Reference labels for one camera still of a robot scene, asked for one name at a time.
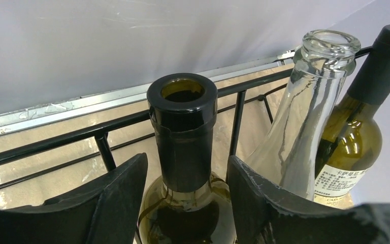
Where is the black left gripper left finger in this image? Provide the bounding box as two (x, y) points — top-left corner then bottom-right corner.
(0, 153), (148, 243)

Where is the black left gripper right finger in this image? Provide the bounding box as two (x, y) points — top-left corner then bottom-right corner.
(227, 156), (390, 243)

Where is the dark open-neck wine bottle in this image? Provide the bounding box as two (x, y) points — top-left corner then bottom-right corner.
(136, 73), (237, 243)

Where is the clear glass black-label bottle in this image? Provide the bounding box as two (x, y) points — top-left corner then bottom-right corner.
(245, 29), (361, 200)

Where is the dark green labelled wine bottle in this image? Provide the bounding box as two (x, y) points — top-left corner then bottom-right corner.
(314, 25), (390, 208)

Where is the black wire wine rack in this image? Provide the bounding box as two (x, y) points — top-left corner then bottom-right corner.
(0, 46), (374, 244)

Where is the aluminium rail frame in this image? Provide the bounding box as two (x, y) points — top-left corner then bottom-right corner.
(0, 50), (295, 136)

